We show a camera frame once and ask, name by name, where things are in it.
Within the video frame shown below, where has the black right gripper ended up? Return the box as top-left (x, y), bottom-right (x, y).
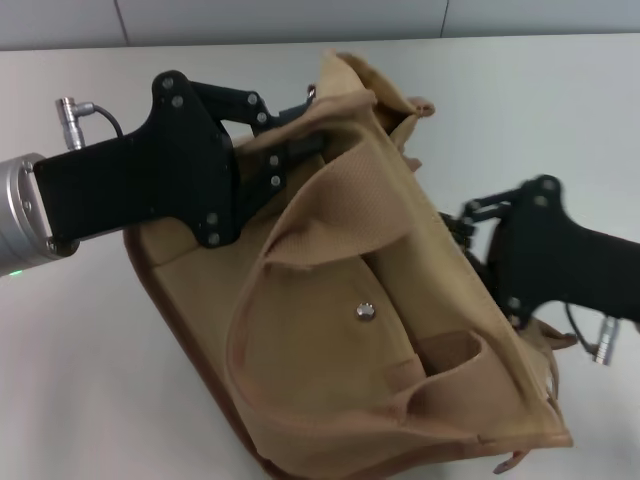
top-left (438, 173), bottom-right (640, 327)

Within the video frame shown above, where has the khaki canvas food bag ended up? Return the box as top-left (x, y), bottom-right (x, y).
top-left (122, 48), bottom-right (581, 480)

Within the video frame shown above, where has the right gripper cable with plug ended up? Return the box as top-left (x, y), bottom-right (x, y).
top-left (563, 303), bottom-right (622, 367)

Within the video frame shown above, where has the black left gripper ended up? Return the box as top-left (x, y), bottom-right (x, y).
top-left (32, 71), bottom-right (327, 250)

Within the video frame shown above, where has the left gripper cable with plug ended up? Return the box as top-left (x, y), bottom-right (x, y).
top-left (53, 96), bottom-right (125, 152)

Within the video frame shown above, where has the gripper cable with plug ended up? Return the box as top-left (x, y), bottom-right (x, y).
top-left (563, 303), bottom-right (622, 367)
top-left (53, 96), bottom-right (125, 152)

